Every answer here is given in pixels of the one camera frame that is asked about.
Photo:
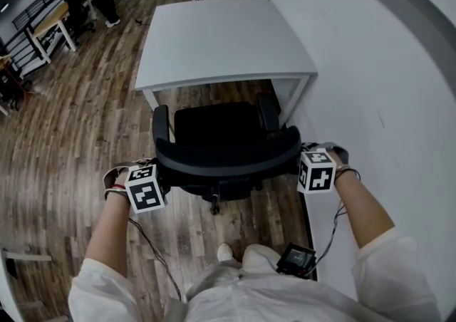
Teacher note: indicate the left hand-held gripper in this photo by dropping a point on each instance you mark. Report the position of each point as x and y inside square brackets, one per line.
[146, 192]

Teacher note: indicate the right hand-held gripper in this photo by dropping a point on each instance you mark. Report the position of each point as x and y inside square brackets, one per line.
[318, 174]

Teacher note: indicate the black office chair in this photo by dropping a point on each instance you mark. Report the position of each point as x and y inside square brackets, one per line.
[213, 128]

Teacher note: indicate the person's left forearm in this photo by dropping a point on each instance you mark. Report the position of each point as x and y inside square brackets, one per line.
[107, 231]

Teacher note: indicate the person's right forearm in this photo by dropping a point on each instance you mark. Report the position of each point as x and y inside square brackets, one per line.
[363, 210]

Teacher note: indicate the black swivel chair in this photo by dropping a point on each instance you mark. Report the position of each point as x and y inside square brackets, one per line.
[78, 7]

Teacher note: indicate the person's right hand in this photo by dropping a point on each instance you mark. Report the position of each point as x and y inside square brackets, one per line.
[339, 164]

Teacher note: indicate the person's left hand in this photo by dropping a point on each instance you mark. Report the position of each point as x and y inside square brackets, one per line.
[121, 179]

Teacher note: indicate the dark wrist band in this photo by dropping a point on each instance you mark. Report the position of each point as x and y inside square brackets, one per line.
[347, 171]

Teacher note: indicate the red wrist band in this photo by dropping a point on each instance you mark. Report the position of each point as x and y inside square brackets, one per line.
[117, 187]

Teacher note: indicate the black screen device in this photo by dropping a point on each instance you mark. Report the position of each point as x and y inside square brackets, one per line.
[295, 260]

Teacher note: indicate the person's left white shoe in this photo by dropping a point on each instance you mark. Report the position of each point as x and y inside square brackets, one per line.
[225, 253]

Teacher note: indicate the person in white coat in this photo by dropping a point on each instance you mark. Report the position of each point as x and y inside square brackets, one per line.
[249, 299]

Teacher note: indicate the white desk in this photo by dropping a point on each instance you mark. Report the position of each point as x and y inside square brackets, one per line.
[221, 39]

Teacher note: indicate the wooden top table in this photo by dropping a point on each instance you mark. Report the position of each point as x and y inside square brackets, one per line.
[50, 21]

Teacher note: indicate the ceiling light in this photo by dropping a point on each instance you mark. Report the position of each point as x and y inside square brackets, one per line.
[4, 8]

